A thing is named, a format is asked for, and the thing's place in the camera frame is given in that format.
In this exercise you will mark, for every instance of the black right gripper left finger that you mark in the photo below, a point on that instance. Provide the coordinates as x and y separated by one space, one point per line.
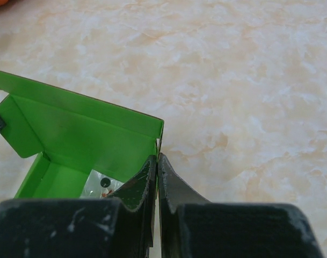
129 226

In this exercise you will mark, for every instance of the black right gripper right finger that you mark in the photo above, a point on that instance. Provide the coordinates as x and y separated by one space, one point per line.
173 191

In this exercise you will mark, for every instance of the green paper box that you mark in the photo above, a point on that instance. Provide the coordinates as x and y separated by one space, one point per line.
70 135

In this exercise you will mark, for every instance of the small white paper scrap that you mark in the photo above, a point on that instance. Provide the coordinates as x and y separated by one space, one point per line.
99 186

